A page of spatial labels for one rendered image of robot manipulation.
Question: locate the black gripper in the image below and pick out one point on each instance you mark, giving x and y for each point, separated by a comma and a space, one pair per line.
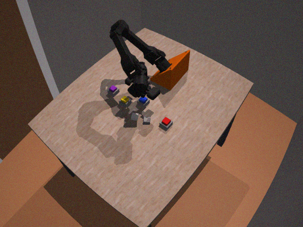
152, 93

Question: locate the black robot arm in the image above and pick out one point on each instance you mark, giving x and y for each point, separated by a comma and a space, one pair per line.
129, 62

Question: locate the blue button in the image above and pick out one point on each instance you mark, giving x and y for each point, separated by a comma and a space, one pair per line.
143, 102

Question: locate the red button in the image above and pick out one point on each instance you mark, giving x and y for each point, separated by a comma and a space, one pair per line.
166, 123

